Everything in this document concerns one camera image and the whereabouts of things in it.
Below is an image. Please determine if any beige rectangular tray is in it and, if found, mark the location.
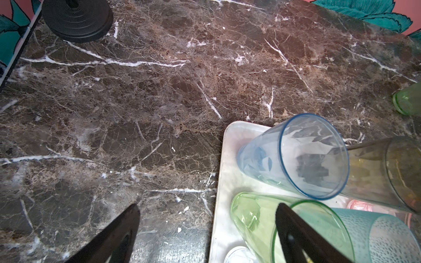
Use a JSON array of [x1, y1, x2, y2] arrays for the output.
[[209, 121, 350, 263]]

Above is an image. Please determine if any grey-blue translucent glass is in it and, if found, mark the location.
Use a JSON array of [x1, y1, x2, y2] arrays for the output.
[[236, 113, 350, 200]]

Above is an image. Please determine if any light green translucent glass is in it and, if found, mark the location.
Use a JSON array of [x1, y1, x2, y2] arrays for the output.
[[230, 192, 355, 263]]

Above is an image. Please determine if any teal frosted glass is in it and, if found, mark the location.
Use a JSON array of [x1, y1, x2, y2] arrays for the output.
[[333, 208, 421, 263]]

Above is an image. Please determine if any dark smoky tall glass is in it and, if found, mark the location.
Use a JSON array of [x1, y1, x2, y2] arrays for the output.
[[341, 137, 421, 214]]

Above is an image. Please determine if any toy microphone on black stand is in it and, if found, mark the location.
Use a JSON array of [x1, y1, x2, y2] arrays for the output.
[[41, 0, 114, 43]]

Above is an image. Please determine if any pink short glass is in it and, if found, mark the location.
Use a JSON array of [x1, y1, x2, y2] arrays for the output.
[[346, 199, 412, 228]]

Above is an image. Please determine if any green short glass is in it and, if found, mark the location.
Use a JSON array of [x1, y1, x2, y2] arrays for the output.
[[392, 82, 421, 116]]

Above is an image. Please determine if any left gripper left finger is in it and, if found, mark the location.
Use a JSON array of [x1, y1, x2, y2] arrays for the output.
[[67, 203, 140, 263]]

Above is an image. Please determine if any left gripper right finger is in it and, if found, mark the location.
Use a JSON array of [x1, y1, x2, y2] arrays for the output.
[[275, 203, 350, 263]]

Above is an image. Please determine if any clear tall glass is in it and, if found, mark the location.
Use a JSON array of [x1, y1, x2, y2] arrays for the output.
[[224, 246, 259, 263]]

